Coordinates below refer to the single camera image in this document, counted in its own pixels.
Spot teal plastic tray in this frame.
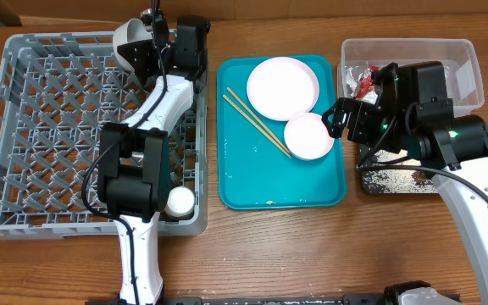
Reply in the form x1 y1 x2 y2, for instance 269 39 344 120
216 57 347 210

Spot wooden chopstick upper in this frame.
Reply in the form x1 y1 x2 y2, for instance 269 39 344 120
227 87 290 152

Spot white cup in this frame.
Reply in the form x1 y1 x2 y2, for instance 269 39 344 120
164 186 195 219

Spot black waste tray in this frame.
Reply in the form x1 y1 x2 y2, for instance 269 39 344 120
358 147 440 196

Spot grey plastic dishwasher rack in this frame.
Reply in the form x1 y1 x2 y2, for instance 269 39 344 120
0 28 209 238

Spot wooden chopstick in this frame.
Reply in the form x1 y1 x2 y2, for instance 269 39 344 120
227 87 290 152
223 95 291 158

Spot pink bowl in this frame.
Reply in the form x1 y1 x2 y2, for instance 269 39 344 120
284 113 334 161

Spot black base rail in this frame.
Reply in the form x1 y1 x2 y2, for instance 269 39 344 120
85 290 461 305

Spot red snack wrapper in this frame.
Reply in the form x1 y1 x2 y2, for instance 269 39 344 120
353 65 379 103

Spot clear plastic bin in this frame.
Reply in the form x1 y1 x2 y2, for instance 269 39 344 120
337 38 485 117

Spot grey bowl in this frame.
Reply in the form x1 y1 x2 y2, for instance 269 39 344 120
113 19 153 72

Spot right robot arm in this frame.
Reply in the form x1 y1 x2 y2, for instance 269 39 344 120
321 97 488 304

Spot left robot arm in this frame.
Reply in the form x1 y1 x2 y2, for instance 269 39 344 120
97 40 208 304

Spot large pink plate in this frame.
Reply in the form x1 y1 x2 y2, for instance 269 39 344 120
247 57 319 121

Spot wooden chopstick lower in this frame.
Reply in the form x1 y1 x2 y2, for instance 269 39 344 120
223 95 291 158

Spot rice and food leftovers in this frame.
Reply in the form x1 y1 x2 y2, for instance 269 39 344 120
362 152 435 194

